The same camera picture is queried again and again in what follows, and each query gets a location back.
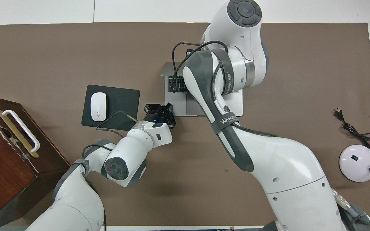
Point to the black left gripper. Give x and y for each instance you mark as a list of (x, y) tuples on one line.
[(162, 117)]

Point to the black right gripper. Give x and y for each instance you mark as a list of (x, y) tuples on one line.
[(189, 52)]

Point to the grey aluminium laptop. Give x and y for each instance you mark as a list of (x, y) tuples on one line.
[(178, 104)]

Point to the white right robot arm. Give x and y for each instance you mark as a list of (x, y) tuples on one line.
[(284, 166)]

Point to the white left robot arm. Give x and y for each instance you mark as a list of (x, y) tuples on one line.
[(75, 199)]

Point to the black mouse pad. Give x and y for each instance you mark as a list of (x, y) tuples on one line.
[(120, 99)]

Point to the white computer mouse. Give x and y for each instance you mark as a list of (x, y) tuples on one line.
[(98, 106)]

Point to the brown table mat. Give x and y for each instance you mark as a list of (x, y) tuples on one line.
[(75, 54)]

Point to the dark brown wooden box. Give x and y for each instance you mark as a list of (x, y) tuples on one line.
[(2, 179)]

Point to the white desk lamp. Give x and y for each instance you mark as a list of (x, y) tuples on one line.
[(356, 163)]

